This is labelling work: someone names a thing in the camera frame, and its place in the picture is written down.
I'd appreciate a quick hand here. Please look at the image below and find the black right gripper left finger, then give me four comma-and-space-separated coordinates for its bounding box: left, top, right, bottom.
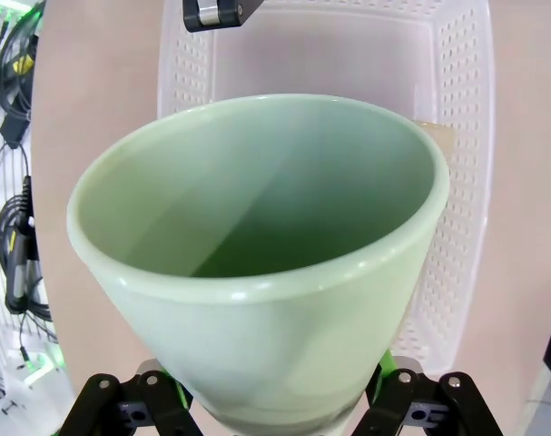
72, 357, 202, 436

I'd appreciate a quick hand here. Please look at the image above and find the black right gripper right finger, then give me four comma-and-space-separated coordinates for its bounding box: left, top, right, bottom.
350, 348, 504, 436

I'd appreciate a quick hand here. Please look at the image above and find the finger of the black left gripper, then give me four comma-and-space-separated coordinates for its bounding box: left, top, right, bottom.
182, 0, 263, 34

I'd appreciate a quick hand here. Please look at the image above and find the pale green cup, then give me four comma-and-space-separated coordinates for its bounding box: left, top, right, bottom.
65, 94, 451, 436

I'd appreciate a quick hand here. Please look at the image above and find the white perforated plastic basket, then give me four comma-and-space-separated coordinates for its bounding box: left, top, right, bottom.
156, 0, 495, 376

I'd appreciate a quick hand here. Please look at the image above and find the paper label in basket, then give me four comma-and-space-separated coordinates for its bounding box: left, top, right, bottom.
410, 118, 457, 160

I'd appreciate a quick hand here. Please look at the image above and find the green lit white device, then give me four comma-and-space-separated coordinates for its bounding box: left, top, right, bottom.
18, 340, 70, 388

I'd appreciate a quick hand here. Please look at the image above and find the black power adapter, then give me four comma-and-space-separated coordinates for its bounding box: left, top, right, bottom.
0, 108, 31, 149

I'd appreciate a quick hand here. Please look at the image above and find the black coiled cable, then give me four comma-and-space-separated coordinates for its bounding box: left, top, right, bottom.
0, 144, 54, 319

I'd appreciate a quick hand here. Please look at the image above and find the black cable bundle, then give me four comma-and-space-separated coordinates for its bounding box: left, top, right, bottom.
0, 0, 47, 110

